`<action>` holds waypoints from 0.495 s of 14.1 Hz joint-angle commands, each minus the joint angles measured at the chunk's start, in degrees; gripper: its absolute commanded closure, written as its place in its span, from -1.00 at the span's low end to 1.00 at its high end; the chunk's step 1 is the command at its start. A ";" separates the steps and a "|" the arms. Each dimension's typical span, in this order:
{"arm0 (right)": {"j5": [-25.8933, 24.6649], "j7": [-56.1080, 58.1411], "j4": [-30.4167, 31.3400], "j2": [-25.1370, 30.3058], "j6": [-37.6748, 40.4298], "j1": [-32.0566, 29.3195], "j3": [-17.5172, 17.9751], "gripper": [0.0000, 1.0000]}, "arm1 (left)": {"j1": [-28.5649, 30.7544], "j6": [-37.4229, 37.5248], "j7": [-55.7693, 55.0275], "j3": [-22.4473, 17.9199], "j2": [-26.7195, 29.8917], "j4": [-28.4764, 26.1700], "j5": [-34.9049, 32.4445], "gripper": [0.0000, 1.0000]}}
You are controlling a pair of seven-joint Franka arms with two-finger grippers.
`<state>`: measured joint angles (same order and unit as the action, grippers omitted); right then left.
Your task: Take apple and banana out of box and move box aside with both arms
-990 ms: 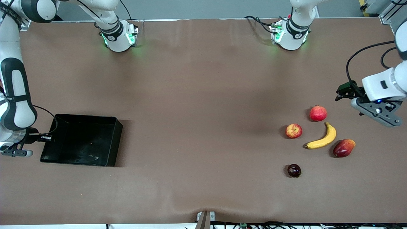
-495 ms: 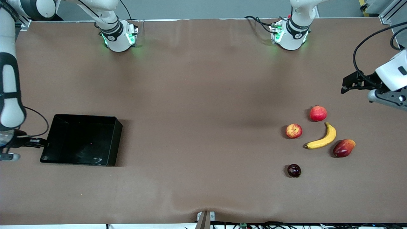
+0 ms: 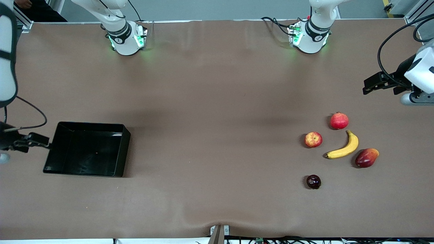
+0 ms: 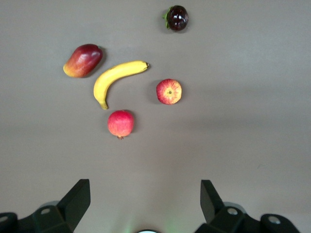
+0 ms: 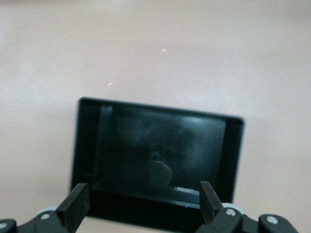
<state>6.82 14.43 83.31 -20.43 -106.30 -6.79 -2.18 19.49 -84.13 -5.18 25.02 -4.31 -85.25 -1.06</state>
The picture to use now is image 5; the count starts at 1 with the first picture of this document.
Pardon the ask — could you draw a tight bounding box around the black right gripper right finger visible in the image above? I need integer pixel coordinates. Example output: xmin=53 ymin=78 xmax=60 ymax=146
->
xmin=198 ymin=181 xmax=258 ymax=233

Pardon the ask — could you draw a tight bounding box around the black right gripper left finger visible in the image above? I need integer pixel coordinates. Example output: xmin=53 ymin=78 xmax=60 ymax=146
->
xmin=17 ymin=182 xmax=90 ymax=233

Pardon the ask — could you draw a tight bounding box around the black plastic box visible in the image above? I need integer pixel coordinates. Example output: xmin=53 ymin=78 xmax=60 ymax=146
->
xmin=69 ymin=96 xmax=245 ymax=231

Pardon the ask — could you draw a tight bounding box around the brown table cover sheet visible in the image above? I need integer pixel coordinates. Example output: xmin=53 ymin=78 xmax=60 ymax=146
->
xmin=0 ymin=0 xmax=311 ymax=233

